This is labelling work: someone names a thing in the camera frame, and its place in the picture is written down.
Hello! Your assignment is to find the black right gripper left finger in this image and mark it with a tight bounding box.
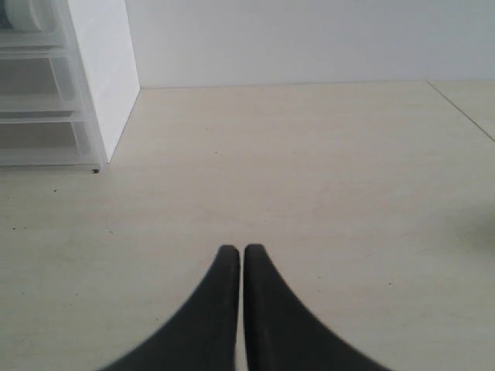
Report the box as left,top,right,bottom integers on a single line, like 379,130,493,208
104,245,241,370

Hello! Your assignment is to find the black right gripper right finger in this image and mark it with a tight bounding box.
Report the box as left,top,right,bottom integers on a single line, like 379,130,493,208
243,244,383,370

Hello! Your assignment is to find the clear bottom wide drawer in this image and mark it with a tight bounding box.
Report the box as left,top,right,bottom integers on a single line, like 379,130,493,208
1,115,99,166

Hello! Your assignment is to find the clear wide drawer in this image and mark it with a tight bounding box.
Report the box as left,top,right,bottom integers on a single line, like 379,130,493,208
1,54,82,114
1,115,99,166

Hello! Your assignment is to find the white plastic drawer cabinet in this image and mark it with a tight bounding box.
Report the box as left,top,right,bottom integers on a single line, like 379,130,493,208
1,1,140,172

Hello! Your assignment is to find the clear middle wide drawer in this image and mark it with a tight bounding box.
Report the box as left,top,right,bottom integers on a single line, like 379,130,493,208
1,54,82,114

